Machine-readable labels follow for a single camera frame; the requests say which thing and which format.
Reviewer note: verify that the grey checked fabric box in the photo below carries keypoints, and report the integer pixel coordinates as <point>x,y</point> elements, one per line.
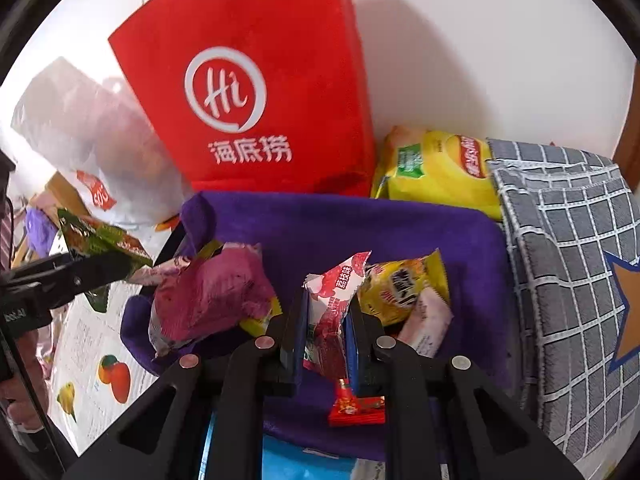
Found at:
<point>550,260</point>

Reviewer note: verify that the brown cardboard box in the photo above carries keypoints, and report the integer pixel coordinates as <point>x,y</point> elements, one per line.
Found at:
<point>65,190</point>

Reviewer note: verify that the large pink snack packet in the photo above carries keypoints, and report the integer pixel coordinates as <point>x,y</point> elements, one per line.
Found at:
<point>210,295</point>

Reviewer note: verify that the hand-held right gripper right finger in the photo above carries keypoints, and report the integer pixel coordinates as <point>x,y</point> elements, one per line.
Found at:
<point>352,340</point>

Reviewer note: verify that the wooden door frame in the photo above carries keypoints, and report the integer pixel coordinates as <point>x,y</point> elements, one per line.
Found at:
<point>631,145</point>

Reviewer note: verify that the purple cloth lined basket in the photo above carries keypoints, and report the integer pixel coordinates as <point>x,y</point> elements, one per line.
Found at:
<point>325,230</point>

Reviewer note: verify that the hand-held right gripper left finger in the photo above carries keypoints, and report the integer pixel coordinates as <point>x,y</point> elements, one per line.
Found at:
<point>298,330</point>

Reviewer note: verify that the yellow triangular snack packet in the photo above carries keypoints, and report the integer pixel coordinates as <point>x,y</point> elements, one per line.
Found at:
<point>395,285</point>

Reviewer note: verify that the pink bear print snack packet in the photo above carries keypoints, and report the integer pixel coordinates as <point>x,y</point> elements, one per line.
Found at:
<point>427,322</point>

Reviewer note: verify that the person's left hand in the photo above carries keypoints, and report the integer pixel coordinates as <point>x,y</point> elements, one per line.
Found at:
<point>35,375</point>

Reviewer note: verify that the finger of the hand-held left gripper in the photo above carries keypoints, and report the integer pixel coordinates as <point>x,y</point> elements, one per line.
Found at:
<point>45,267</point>
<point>85,280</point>

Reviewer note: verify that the small red candy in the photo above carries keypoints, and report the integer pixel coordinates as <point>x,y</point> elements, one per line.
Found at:
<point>355,407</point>

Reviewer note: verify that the red white snack packet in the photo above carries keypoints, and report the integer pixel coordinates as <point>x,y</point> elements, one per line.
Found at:
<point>332,290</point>

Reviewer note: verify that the blue tissue pack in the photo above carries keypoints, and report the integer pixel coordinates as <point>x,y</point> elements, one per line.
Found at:
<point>300,465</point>

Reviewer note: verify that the white plastic shopping bag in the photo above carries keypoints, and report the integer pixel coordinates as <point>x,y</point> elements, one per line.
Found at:
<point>75,120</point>

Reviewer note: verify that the yellow chips bag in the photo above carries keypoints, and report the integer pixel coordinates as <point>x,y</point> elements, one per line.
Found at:
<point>440,180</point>

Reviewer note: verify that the green snack packet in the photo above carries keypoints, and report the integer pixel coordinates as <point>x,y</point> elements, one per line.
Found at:
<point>100,240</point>

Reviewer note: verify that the red paper bag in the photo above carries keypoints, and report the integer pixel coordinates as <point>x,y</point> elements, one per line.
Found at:
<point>250,25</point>

